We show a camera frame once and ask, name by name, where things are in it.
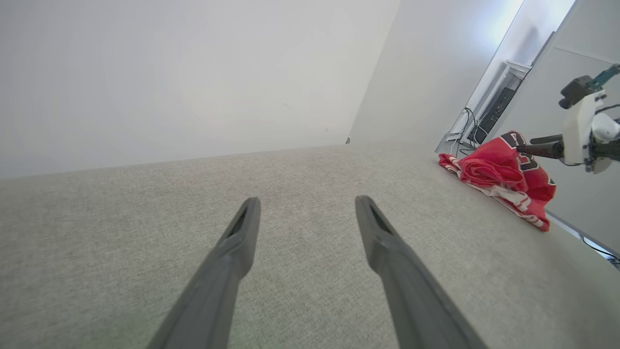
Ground black electronic device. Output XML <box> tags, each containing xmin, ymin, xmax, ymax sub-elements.
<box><xmin>467</xmin><ymin>87</ymin><xmax>517</xmax><ymax>144</ymax></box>

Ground black cable bundle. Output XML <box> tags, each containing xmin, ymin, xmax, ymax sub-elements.
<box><xmin>452</xmin><ymin>107</ymin><xmax>489</xmax><ymax>157</ymax></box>

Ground red basketball jersey white trim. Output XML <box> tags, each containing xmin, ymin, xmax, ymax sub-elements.
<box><xmin>438</xmin><ymin>130</ymin><xmax>557</xmax><ymax>232</ymax></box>

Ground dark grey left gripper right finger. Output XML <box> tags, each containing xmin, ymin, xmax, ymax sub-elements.
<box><xmin>355</xmin><ymin>195</ymin><xmax>488</xmax><ymax>349</ymax></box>

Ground black floor cable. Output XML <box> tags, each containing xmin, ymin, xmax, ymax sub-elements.
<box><xmin>580</xmin><ymin>235</ymin><xmax>620</xmax><ymax>266</ymax></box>

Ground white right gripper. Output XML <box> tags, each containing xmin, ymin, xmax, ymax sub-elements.
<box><xmin>516</xmin><ymin>89</ymin><xmax>607</xmax><ymax>166</ymax></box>

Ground teal right camera connector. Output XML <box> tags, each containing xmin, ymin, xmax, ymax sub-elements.
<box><xmin>588</xmin><ymin>63</ymin><xmax>620</xmax><ymax>91</ymax></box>

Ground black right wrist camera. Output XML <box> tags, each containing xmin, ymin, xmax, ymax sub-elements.
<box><xmin>558</xmin><ymin>75</ymin><xmax>600</xmax><ymax>110</ymax></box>

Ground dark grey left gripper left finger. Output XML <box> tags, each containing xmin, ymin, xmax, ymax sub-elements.
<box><xmin>147</xmin><ymin>196</ymin><xmax>262</xmax><ymax>349</ymax></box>

